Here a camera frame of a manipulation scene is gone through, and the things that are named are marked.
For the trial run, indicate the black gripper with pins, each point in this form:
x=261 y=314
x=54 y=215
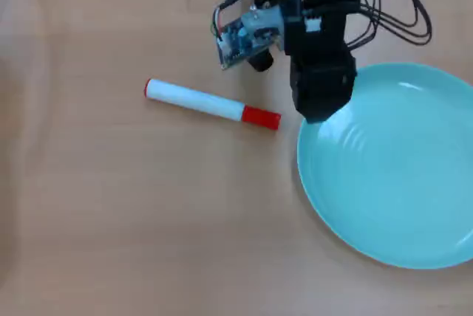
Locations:
x=318 y=41

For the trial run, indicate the red and white marker pen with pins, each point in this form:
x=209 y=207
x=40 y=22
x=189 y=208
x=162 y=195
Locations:
x=207 y=103

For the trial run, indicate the turquoise plate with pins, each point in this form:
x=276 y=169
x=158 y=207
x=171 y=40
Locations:
x=391 y=175

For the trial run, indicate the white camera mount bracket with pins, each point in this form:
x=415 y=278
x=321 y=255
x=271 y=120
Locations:
x=264 y=18

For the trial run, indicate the bare circuit board camera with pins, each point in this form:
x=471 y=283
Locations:
x=240 y=41

